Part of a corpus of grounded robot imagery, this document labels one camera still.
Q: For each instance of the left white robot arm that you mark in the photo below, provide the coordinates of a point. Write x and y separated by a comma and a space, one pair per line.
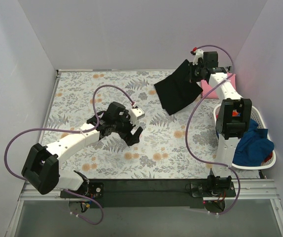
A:
42, 168

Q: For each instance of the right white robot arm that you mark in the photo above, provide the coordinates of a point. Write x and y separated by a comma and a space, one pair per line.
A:
231, 124

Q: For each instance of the floral table mat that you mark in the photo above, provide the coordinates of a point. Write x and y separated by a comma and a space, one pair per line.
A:
171, 147

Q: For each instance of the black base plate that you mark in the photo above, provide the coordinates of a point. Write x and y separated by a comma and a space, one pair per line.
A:
155, 192

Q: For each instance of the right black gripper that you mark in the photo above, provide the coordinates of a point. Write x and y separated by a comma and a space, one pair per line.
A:
194, 71

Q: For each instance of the aluminium frame rail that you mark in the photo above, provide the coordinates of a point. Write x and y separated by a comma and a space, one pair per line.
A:
256, 211

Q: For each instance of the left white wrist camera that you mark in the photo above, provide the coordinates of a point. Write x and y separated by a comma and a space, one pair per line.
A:
135, 115

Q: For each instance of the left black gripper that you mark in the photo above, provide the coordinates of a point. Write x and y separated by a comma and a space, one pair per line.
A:
128, 131

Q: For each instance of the red orange t shirt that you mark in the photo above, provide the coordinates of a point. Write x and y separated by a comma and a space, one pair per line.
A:
268, 158

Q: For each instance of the black t shirt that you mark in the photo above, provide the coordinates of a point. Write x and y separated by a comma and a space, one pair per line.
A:
175, 92

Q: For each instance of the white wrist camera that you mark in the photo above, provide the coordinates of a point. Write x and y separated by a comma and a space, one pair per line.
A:
198, 54
135, 115

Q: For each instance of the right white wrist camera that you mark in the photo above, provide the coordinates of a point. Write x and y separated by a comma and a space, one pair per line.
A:
198, 54

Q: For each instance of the blue t shirt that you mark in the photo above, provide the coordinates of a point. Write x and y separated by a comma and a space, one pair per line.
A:
253, 147

